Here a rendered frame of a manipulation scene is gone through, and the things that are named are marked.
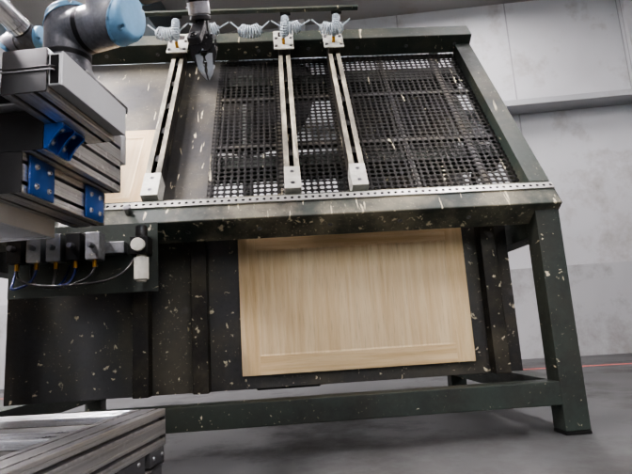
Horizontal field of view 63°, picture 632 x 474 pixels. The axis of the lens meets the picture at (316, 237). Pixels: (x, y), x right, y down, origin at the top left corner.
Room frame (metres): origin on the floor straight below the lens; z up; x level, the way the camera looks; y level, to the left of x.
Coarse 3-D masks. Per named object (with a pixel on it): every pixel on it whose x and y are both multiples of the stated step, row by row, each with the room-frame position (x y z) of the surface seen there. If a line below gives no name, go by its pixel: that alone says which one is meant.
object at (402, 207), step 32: (480, 192) 1.87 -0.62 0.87; (512, 192) 1.87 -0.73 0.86; (544, 192) 1.87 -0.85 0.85; (160, 224) 1.78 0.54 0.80; (192, 224) 1.79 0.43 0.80; (224, 224) 1.80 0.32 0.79; (256, 224) 1.81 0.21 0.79; (288, 224) 1.83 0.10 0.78; (320, 224) 1.84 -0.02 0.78; (352, 224) 1.85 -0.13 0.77; (384, 224) 1.87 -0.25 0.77; (416, 224) 1.88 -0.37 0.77; (448, 224) 1.90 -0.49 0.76; (480, 224) 1.91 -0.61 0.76; (512, 224) 1.92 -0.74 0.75
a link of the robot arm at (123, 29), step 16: (96, 0) 1.14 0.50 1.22; (112, 0) 1.13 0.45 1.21; (128, 0) 1.15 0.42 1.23; (80, 16) 1.16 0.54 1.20; (96, 16) 1.14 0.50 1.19; (112, 16) 1.13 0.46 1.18; (128, 16) 1.16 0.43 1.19; (144, 16) 1.21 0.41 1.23; (80, 32) 1.17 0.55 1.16; (96, 32) 1.16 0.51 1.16; (112, 32) 1.16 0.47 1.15; (128, 32) 1.17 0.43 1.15; (96, 48) 1.21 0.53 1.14; (112, 48) 1.22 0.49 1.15
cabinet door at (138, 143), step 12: (132, 132) 2.11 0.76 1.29; (144, 132) 2.11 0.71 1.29; (132, 144) 2.07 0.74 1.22; (144, 144) 2.06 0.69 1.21; (132, 156) 2.02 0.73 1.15; (144, 156) 2.02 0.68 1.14; (120, 168) 1.98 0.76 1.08; (132, 168) 1.98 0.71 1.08; (144, 168) 1.97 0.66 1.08; (120, 180) 1.94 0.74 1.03; (132, 180) 1.94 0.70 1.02; (120, 192) 1.90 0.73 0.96; (132, 192) 1.90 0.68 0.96
